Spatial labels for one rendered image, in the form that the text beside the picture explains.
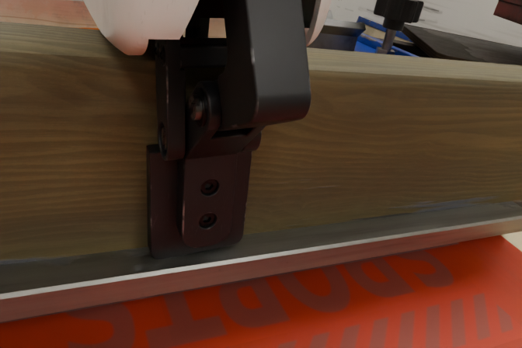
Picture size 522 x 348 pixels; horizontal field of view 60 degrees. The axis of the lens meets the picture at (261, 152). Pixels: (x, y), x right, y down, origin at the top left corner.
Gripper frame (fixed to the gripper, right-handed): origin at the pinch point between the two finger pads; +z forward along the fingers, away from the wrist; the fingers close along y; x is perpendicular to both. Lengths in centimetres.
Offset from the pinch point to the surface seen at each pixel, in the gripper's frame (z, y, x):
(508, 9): 6, -68, 104
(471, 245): 7.0, 0.7, 16.7
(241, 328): 5.7, 2.7, 1.7
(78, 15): 3.5, -41.7, -0.2
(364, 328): 6.1, 4.0, 6.6
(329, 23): 0.0, -23.2, 20.8
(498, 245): 7.1, 1.0, 18.6
